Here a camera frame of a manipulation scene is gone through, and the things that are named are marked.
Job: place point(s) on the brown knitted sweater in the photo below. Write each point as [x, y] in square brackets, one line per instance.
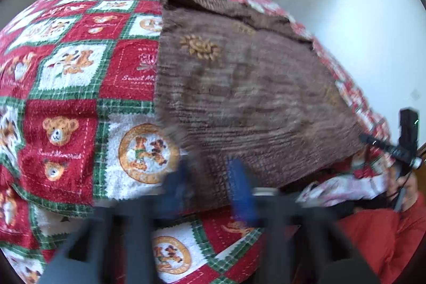
[249, 87]

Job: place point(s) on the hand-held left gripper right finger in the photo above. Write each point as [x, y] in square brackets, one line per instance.
[242, 194]

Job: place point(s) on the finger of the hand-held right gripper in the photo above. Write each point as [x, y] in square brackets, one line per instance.
[373, 141]

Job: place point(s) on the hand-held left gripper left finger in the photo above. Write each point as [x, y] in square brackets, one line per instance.
[176, 186]

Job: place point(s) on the person's right hand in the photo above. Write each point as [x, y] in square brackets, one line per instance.
[415, 186]

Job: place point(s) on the person's red clothing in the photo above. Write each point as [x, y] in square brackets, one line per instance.
[382, 244]

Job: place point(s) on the pink white floral cloth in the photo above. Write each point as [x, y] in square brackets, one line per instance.
[342, 187]

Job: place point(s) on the red green bear printed blanket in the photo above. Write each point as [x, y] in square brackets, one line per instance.
[66, 137]

